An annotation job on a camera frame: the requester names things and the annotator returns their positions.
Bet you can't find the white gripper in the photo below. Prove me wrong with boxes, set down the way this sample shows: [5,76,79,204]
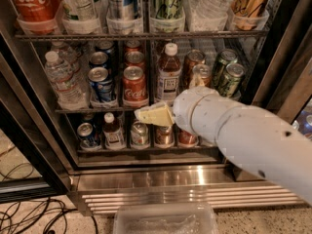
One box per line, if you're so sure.
[135,73,217,135]

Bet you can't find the brown tea bottle white cap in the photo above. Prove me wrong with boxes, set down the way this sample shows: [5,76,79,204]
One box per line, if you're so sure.
[156,43,181,104]

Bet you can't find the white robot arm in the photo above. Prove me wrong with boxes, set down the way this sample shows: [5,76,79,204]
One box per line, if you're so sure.
[135,86,312,204]

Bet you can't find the lower shelf copper can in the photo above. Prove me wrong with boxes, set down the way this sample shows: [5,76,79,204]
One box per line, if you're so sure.
[155,126,174,145]

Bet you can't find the lower shelf red can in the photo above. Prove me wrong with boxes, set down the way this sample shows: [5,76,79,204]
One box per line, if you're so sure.
[178,130,198,146]

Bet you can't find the lower shelf green white can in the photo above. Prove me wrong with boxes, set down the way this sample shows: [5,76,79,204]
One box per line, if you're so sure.
[131,121,149,146]

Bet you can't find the lower shelf tea bottle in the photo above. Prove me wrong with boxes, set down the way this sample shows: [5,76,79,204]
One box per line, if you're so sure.
[102,112,125,150]

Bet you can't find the lower shelf blue can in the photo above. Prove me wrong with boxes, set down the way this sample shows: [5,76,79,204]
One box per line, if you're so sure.
[77,123,100,150]

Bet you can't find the top shelf green can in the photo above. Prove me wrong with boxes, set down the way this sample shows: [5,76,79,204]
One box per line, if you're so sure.
[153,0,182,20]

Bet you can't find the front clear water bottle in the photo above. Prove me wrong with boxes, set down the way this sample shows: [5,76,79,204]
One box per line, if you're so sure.
[45,51,89,110]

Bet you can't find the fridge bottom vent grille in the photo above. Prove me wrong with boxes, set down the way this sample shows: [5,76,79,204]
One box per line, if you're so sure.
[82,185,303,214]

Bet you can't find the top shelf Coca-Cola can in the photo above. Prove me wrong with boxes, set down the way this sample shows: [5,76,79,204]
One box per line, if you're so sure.
[13,0,60,32]

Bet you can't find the front copper LaCroix can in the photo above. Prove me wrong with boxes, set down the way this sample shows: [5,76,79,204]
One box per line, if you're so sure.
[190,64,212,87]

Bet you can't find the copper lacroix can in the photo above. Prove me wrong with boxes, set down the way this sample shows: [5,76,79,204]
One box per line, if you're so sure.
[182,49,206,89]
[190,64,212,87]

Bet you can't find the front red Coca-Cola can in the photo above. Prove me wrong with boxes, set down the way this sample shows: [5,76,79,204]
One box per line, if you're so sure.
[123,66,148,107]

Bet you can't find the red coca-cola can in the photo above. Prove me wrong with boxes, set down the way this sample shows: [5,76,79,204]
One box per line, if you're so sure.
[125,51,145,70]
[123,66,148,107]

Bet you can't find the rear copper LaCroix can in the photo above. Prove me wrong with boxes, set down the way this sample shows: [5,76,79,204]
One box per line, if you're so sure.
[182,49,206,89]

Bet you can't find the middle red Coca-Cola can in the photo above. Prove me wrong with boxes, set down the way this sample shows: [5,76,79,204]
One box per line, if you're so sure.
[125,51,145,70]

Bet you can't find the front green LaCroix can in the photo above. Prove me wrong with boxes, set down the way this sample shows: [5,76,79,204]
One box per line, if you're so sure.
[217,63,245,98]

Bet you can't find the green lacroix can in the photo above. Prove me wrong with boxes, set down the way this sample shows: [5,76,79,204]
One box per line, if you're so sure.
[213,49,238,88]
[217,63,245,98]

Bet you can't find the rear green LaCroix can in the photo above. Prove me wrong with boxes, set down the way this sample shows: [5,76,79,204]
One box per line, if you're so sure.
[213,49,238,88]

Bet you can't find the front blue soda can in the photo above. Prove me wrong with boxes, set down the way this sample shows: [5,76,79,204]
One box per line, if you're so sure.
[88,67,116,102]

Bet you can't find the blue soda can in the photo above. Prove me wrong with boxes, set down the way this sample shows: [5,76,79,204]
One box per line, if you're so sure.
[89,52,108,68]
[88,67,116,102]

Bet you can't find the middle blue soda can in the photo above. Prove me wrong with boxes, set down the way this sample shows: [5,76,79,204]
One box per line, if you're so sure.
[89,52,108,68]

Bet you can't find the clear plastic bin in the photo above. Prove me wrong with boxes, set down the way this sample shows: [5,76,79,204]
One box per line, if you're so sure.
[113,203,219,234]

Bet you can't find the black floor cables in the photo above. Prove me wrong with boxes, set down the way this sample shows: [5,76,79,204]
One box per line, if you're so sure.
[0,161,99,234]

